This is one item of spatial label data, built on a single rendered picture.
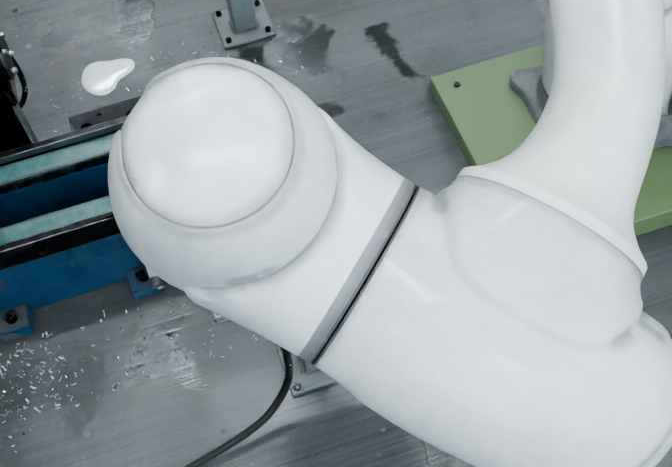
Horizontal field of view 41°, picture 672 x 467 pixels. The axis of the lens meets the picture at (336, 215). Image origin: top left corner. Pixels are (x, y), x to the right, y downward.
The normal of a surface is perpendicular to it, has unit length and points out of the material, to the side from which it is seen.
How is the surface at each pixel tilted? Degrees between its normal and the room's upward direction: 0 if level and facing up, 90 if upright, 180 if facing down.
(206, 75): 3
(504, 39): 0
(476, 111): 2
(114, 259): 90
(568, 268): 28
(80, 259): 90
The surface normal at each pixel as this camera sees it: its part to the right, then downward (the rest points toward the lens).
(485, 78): -0.10, -0.58
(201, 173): -0.02, -0.07
